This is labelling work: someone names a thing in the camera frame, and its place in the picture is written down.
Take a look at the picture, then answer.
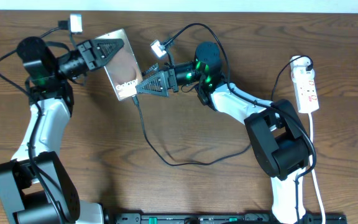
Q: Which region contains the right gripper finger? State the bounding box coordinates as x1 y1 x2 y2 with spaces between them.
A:
135 71 170 97
142 63 159 77

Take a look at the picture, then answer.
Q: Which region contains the black charger cable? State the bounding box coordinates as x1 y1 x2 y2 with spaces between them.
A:
131 55 314 167

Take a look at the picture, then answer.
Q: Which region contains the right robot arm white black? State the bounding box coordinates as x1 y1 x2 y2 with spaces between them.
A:
135 42 316 223

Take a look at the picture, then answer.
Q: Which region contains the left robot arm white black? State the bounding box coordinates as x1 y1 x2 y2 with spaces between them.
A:
0 37 124 223

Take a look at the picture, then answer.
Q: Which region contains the white power strip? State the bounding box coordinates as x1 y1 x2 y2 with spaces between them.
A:
290 55 319 114

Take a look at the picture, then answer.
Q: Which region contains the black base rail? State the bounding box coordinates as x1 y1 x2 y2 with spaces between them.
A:
114 212 347 224

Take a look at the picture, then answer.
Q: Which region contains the white power strip cord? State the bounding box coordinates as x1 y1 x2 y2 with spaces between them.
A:
308 112 326 224

